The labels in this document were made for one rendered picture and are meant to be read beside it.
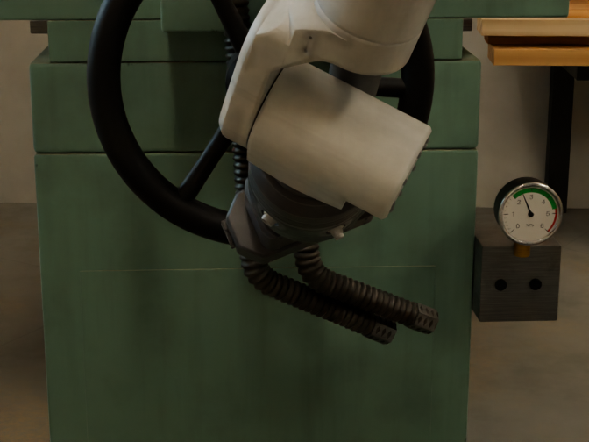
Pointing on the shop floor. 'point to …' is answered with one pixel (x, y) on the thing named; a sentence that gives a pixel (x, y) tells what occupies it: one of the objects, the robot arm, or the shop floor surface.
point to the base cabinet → (246, 316)
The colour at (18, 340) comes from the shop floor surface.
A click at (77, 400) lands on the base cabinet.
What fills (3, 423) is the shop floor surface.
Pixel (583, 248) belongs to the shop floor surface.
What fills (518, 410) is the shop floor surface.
